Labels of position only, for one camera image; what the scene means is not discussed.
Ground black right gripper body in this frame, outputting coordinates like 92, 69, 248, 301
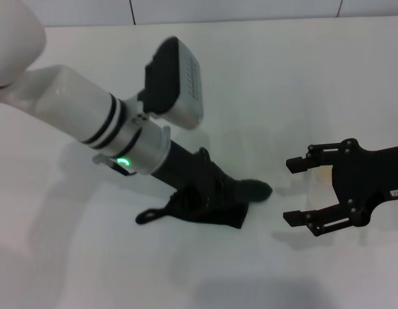
330, 138, 398, 228

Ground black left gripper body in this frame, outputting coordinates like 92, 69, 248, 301
150, 140, 226, 194

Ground dark rag with loop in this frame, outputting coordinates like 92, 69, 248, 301
136, 176, 273, 230

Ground white paper cup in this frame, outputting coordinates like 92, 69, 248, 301
311, 165, 339, 212

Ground silver black wrist camera box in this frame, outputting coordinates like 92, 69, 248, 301
137, 35, 205, 131

